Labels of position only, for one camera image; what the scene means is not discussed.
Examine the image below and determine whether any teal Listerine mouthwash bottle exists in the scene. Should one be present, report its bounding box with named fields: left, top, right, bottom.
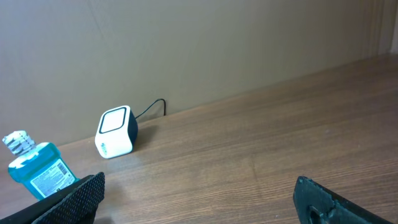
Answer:
left=2, top=130, right=79, bottom=200

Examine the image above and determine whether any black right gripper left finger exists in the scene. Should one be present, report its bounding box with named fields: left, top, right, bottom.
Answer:
left=1, top=172, right=105, bottom=224

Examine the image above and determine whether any black scanner cable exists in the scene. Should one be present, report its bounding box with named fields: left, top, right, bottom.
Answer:
left=134, top=98, right=167, bottom=120

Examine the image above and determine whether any white barcode scanner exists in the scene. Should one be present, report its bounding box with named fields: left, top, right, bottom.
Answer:
left=95, top=105, right=138, bottom=159

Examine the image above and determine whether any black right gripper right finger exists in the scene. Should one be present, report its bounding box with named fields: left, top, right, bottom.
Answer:
left=293, top=176, right=392, bottom=224

